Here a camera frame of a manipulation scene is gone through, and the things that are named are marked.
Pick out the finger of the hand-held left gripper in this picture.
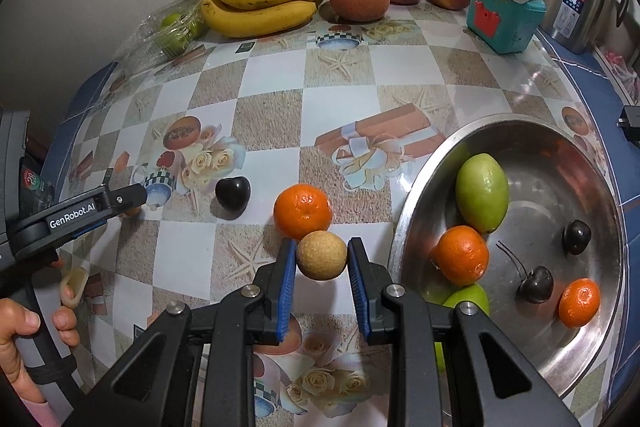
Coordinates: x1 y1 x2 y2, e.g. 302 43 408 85
101 184 149 216

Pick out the teal plastic box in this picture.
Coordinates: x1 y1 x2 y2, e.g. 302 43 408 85
466 0 546 55

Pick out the orange mandarin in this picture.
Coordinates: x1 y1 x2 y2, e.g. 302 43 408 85
273 183 333 242
558 278 601 328
434 225 490 286

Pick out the checkered printed tablecloth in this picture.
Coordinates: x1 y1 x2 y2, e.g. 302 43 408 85
42 0 640 427

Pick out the pink plastic bag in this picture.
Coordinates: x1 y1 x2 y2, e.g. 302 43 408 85
597 47 640 105

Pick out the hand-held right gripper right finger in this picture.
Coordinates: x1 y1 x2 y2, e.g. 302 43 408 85
347 237 583 427

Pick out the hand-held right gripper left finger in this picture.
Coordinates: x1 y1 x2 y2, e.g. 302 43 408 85
62 238 299 427

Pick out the bright green jujube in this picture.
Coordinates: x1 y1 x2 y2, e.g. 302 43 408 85
422 282 493 370

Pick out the person's left forearm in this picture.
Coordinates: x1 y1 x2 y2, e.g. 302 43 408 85
20 399 66 427

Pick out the pale green jujube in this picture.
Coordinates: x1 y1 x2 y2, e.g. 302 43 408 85
455 153 510 235

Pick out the person's left hand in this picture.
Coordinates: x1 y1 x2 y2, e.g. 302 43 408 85
0 299 81 405

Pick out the clear container of green fruit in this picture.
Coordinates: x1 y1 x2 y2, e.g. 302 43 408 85
112 0 211 75

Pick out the dark cherry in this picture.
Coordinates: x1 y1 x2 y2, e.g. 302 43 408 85
215 176 252 212
495 242 555 305
562 219 592 256

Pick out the black adapter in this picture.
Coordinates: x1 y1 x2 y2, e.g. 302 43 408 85
618 105 640 130

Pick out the stainless steel bowl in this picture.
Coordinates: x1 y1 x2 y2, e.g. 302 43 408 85
387 113 626 400

